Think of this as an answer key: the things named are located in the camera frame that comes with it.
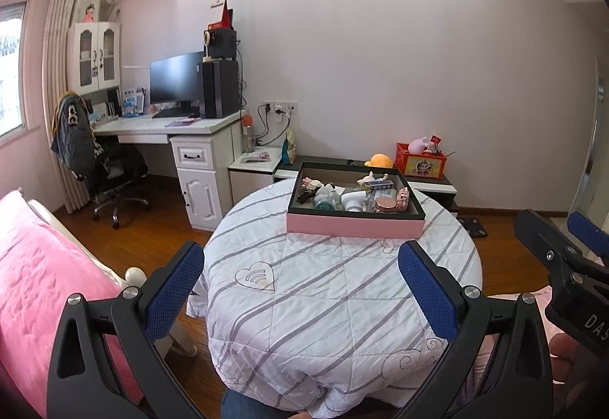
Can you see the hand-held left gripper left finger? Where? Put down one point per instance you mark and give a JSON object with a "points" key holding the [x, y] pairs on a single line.
{"points": [[173, 295]]}

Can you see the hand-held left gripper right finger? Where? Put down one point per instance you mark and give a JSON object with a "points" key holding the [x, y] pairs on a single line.
{"points": [[428, 290]]}

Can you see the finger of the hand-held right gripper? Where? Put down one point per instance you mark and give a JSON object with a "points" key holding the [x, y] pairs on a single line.
{"points": [[537, 231], [587, 231]]}

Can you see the pink striped toy figure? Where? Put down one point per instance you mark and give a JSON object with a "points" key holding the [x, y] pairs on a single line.
{"points": [[403, 199]]}

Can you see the pink storage box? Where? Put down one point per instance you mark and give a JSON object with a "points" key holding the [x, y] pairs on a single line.
{"points": [[354, 226]]}

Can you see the dark carton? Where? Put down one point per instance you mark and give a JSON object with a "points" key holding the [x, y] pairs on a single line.
{"points": [[380, 184]]}

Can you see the clear glass bottle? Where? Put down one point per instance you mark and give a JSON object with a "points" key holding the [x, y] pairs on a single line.
{"points": [[326, 201]]}

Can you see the person's right hand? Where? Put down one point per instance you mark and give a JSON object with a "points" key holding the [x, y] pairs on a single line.
{"points": [[561, 347]]}

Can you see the white round knob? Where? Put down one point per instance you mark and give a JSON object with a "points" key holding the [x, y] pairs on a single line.
{"points": [[134, 276]]}

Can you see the black bathroom scale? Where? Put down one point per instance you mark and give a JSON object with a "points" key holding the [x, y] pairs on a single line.
{"points": [[473, 226]]}

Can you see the rose gold round tin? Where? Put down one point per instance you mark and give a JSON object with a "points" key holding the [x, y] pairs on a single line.
{"points": [[385, 205]]}

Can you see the striped white quilt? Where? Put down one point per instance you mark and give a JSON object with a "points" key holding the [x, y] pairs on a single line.
{"points": [[333, 314]]}

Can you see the white desk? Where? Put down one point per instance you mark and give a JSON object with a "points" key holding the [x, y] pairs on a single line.
{"points": [[204, 181]]}

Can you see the white cat figurine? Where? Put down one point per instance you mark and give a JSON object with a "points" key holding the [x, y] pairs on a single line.
{"points": [[371, 178]]}

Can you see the red printed crate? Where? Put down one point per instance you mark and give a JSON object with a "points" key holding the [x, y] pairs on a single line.
{"points": [[421, 164]]}

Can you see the black office chair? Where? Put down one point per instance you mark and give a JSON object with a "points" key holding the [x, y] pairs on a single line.
{"points": [[119, 176]]}

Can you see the pink fleece sofa blanket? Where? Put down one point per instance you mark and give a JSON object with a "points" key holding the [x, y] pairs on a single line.
{"points": [[43, 285]]}

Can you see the orange octopus plush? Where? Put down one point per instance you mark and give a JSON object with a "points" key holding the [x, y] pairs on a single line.
{"points": [[379, 160]]}

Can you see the person's leg in jeans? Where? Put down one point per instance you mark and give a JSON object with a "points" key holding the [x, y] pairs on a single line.
{"points": [[257, 407]]}

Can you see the low white side table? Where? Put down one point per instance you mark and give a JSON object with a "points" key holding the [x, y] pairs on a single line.
{"points": [[252, 176]]}

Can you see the pink plush toy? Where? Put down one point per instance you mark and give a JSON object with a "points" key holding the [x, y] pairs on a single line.
{"points": [[418, 146]]}

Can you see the water bottle with orange cap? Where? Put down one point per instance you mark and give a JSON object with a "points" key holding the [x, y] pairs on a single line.
{"points": [[248, 133]]}

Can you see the black keyboard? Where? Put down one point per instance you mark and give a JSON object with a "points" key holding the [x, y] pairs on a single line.
{"points": [[176, 113]]}

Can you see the blue and yellow snack bag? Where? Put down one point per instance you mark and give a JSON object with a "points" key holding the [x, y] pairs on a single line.
{"points": [[290, 147]]}

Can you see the grey printed jacket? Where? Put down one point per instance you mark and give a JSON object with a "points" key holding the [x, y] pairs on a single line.
{"points": [[71, 133]]}

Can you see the black computer tower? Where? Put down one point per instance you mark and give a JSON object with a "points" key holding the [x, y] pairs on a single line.
{"points": [[220, 90]]}

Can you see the black computer monitor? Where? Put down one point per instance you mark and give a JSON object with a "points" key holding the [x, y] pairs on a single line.
{"points": [[176, 78]]}

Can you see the white glass-door cabinet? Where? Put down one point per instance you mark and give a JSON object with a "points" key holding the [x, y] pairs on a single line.
{"points": [[94, 57]]}

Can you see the black speaker box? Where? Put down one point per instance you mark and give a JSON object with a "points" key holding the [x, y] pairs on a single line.
{"points": [[221, 44]]}

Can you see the beige curtain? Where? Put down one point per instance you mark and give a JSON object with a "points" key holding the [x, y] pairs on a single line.
{"points": [[59, 43]]}

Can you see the window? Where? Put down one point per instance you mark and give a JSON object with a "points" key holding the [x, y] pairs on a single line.
{"points": [[9, 66]]}

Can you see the red triangular flag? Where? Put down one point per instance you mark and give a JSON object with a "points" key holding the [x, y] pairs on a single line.
{"points": [[222, 16]]}

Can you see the white wall power outlet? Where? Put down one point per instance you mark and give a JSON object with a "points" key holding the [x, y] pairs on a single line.
{"points": [[280, 107]]}

